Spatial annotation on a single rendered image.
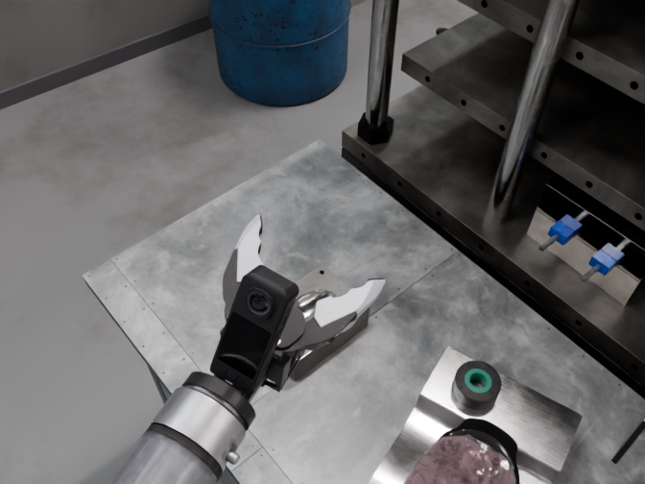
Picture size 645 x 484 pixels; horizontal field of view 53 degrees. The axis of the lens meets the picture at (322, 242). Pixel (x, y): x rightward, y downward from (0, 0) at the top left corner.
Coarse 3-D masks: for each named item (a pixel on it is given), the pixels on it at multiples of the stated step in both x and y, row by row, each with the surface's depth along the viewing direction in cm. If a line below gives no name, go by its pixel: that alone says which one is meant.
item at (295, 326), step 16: (288, 320) 61; (304, 320) 61; (288, 336) 60; (288, 352) 60; (272, 368) 62; (288, 368) 63; (192, 384) 57; (208, 384) 56; (224, 384) 56; (272, 384) 65; (240, 400) 56
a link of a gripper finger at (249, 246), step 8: (256, 216) 69; (256, 224) 68; (248, 232) 67; (256, 232) 67; (240, 240) 66; (248, 240) 66; (256, 240) 66; (240, 248) 66; (248, 248) 66; (256, 248) 66; (240, 256) 65; (248, 256) 65; (256, 256) 65; (240, 264) 65; (248, 264) 65; (256, 264) 65; (240, 272) 64; (248, 272) 64; (240, 280) 63
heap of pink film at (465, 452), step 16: (432, 448) 113; (448, 448) 111; (464, 448) 112; (480, 448) 112; (416, 464) 110; (432, 464) 110; (448, 464) 110; (464, 464) 109; (480, 464) 110; (496, 464) 110; (416, 480) 106; (432, 480) 107; (448, 480) 108; (464, 480) 110; (480, 480) 109; (496, 480) 108; (512, 480) 109
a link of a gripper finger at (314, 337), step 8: (352, 312) 63; (312, 320) 62; (336, 320) 62; (344, 320) 62; (352, 320) 64; (312, 328) 61; (320, 328) 61; (328, 328) 62; (336, 328) 62; (304, 336) 61; (312, 336) 61; (320, 336) 61; (328, 336) 61; (336, 336) 62; (296, 344) 60; (304, 344) 60; (312, 344) 60; (320, 344) 61; (296, 352) 60
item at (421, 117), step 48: (432, 96) 189; (384, 144) 176; (432, 144) 176; (480, 144) 176; (432, 192) 165; (480, 192) 165; (528, 192) 165; (480, 240) 156; (528, 240) 155; (528, 288) 151; (576, 288) 146; (624, 336) 138
